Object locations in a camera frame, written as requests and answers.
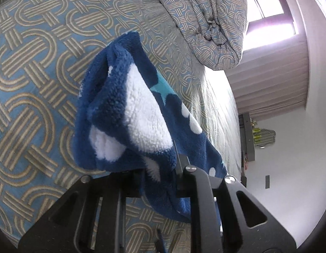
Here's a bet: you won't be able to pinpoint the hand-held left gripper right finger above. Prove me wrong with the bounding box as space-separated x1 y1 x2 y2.
176 165 297 253

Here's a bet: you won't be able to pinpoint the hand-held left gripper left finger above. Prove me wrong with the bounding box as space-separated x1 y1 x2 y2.
18 169 147 253

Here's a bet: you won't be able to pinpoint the blue star fleece pants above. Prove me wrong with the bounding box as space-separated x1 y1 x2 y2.
73 31 228 223

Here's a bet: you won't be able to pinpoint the grey vanity desk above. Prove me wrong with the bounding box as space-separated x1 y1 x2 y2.
238 112 258 162

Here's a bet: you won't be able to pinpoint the wavy mirror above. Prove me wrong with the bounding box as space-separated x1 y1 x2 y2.
258 128 277 148

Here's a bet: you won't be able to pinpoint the beige curtain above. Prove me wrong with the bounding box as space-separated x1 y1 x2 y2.
226 32 311 118

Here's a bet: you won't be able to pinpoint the bed with patterned sheet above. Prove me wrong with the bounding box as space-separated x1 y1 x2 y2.
0 0 243 253

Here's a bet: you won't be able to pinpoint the patterned pillow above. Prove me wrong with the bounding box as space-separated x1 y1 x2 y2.
144 0 248 70

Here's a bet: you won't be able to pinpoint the window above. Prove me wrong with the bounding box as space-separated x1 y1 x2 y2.
243 0 298 54

